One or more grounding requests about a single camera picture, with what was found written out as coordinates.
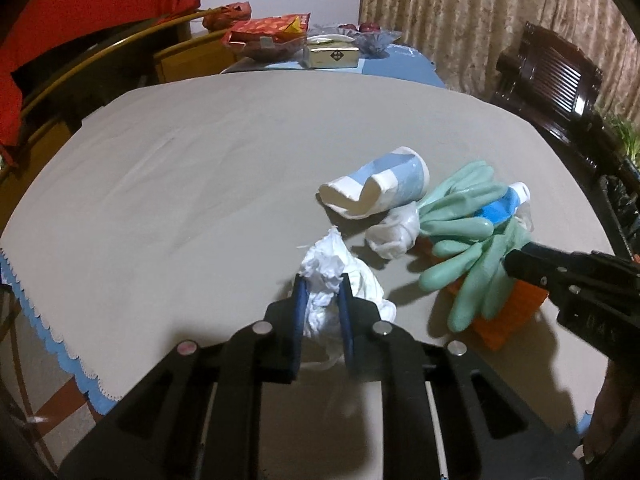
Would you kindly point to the beige tissue box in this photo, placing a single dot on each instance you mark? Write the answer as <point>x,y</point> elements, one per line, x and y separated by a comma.
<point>330,56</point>

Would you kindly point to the small table with blue cloth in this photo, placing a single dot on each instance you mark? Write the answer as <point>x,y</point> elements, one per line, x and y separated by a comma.
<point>400,62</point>

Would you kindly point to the glass fruit bowl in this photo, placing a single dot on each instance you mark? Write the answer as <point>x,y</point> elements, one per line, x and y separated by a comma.
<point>372,42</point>

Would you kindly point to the dark wooden slatted armchair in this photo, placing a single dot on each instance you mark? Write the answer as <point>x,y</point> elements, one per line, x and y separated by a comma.
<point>550,80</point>

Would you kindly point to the white blue paper cup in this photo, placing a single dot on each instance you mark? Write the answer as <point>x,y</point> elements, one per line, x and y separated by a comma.
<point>385,180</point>

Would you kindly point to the white blue tube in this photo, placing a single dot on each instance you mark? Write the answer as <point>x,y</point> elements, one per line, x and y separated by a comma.
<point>500,205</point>

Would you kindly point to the white tissue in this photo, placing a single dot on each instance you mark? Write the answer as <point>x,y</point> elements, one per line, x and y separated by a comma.
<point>325,270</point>

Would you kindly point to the red printed snack packet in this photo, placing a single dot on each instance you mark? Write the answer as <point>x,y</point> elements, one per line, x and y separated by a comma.
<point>260,27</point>

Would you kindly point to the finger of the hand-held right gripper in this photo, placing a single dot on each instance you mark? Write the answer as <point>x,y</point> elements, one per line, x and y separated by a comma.
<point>530,267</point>
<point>565,254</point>

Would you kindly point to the person's right hand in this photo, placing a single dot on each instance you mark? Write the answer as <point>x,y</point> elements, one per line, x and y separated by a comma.
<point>615,410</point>

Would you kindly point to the table with beige cloth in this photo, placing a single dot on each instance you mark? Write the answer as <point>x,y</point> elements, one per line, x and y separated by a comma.
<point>200,185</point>

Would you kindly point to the potted green plant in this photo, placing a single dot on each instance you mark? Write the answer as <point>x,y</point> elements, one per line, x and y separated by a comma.
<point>630,135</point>

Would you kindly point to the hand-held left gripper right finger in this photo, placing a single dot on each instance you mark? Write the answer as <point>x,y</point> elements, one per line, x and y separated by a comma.
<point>346,310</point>

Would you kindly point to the green rubber glove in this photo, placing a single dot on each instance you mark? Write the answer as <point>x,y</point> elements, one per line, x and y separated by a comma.
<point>475,270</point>
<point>460,210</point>

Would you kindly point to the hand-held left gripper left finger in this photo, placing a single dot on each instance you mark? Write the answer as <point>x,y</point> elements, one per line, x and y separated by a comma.
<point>299,310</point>

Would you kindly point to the beige patterned curtain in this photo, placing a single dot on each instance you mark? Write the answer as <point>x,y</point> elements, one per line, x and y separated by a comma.
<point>475,5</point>

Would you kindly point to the clear plastic bag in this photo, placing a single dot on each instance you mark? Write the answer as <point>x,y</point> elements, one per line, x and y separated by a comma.
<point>395,232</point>

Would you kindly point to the low wooden cabinet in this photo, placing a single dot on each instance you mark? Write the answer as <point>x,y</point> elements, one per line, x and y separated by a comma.
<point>190,57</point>

